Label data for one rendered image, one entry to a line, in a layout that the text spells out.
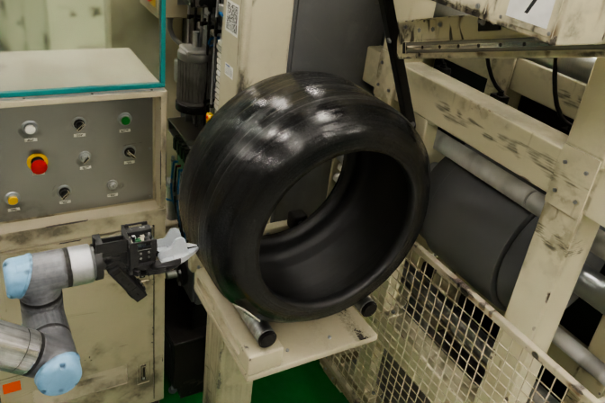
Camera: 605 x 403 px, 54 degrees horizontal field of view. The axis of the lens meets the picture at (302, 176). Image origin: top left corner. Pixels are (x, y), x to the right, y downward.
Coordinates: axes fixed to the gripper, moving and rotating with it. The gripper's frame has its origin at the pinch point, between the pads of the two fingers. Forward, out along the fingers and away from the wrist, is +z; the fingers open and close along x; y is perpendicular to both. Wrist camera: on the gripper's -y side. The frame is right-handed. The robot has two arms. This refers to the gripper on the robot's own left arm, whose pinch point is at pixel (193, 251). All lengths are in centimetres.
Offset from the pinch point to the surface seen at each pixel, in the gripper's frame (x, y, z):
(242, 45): 26.6, 35.5, 20.3
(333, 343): -8.7, -30.4, 34.7
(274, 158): -9.7, 24.9, 11.6
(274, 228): 24.1, -16.0, 32.7
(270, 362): -10.6, -28.1, 15.9
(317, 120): -8.6, 31.2, 20.8
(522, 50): -19, 47, 59
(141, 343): 51, -72, 3
